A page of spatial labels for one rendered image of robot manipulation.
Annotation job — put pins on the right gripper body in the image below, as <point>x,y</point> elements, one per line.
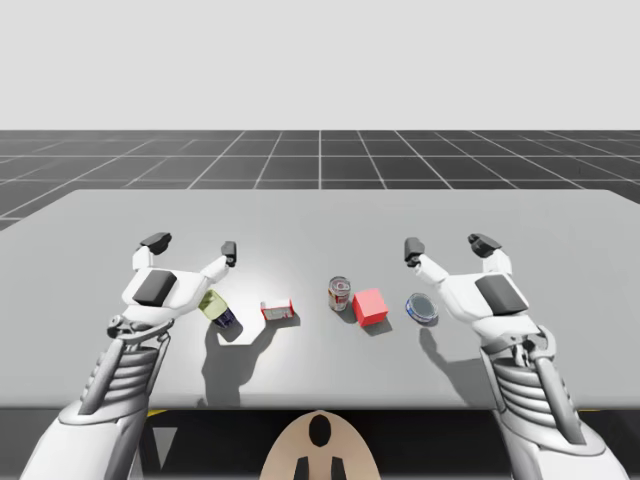
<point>470,305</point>

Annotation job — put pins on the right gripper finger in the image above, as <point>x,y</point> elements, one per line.
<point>492,252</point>
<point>425,262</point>

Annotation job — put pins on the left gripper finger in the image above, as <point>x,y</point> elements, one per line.
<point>147,252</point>
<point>222,260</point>

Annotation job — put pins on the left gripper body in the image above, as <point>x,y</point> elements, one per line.
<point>165,295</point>

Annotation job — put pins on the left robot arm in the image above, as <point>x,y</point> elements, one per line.
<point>107,390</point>

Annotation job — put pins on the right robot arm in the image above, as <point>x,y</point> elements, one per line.
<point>542,400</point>

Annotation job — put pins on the pink cube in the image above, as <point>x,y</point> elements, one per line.
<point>370,307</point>

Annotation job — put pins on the blue flat can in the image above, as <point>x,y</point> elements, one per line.
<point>421,307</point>

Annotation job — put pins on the green and blue rectangular can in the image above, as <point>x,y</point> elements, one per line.
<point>216,310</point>

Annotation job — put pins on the red and white carton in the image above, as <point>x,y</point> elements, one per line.
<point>276,310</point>

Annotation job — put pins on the red and white can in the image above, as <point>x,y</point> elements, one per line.
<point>339,295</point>

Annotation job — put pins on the tan robot part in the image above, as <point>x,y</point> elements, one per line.
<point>320,447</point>

